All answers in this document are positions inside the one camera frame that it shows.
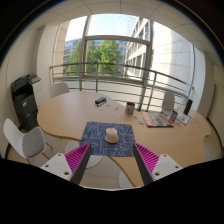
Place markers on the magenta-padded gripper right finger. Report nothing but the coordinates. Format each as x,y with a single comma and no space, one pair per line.
156,166

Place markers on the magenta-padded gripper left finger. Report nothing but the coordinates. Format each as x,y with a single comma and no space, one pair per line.
66,165

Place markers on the beige computer mouse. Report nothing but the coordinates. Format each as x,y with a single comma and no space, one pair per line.
111,135

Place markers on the blue patterned mouse pad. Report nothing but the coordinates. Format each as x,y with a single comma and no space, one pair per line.
93,136

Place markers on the white chair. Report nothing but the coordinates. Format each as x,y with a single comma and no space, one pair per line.
26,141
168,100
59,89

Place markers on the yellow and green sticker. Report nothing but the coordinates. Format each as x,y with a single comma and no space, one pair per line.
140,123

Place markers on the red and grey magazine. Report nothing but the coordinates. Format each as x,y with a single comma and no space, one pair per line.
156,119

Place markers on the grey green sticker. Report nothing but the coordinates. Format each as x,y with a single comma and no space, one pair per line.
135,117

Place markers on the white and blue leaflet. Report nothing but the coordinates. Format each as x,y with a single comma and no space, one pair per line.
183,118

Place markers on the blue and white marker pen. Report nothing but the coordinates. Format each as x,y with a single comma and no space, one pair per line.
101,104

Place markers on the black printer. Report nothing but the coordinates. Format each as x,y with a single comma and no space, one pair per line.
25,106

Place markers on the black whiteboard eraser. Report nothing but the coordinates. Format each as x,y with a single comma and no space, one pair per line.
100,100

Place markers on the metal balcony railing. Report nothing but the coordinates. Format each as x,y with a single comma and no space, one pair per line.
110,77

